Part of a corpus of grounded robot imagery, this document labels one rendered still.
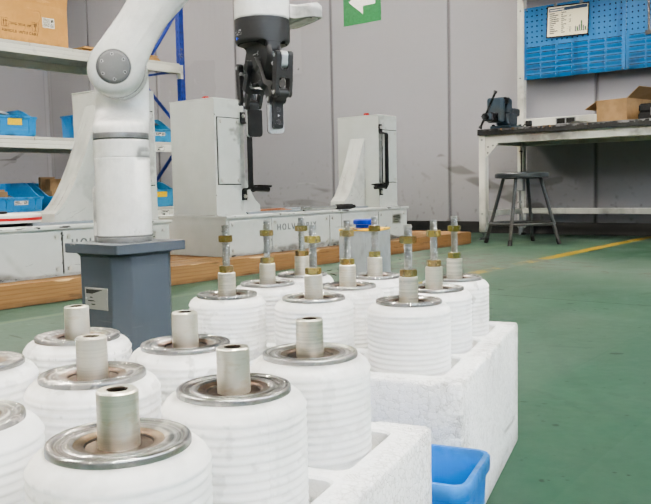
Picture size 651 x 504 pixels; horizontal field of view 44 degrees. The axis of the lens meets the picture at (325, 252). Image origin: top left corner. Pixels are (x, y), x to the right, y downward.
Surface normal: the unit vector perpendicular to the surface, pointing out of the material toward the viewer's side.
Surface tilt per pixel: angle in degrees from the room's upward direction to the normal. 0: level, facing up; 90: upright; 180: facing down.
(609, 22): 90
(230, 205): 90
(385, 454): 0
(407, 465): 90
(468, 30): 90
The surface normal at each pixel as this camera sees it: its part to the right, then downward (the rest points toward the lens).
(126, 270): 0.10, 0.12
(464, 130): -0.62, 0.07
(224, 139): 0.79, 0.04
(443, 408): -0.37, 0.08
